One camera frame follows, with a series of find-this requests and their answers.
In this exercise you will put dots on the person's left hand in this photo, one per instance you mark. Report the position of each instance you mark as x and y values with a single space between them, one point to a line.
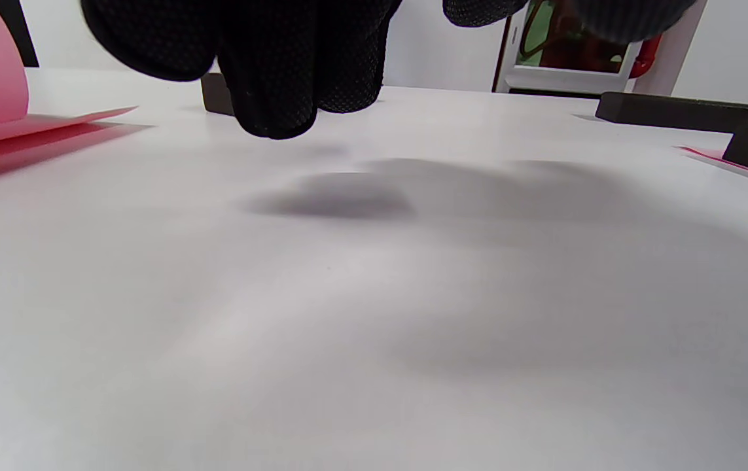
282 59

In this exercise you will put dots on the glass door wall cabinet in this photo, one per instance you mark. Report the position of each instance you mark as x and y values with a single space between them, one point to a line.
570 82

